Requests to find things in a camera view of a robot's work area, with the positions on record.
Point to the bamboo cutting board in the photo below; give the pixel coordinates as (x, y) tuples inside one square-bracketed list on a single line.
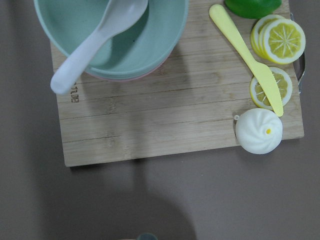
[(188, 104)]

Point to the green bowl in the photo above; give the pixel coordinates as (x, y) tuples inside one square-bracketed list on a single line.
[(134, 52)]

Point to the white toy bun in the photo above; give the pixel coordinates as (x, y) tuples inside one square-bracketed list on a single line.
[(258, 131)]

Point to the white plastic spoon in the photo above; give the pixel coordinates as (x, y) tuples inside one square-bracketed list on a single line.
[(118, 17)]

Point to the yellow plastic knife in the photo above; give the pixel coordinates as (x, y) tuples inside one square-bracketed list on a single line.
[(260, 71)]

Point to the single lemon slice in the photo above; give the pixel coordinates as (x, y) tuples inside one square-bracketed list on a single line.
[(284, 84)]

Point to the stacked lemon slices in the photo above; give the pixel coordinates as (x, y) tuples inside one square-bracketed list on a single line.
[(278, 39)]

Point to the green lime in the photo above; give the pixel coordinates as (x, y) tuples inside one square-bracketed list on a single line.
[(252, 9)]

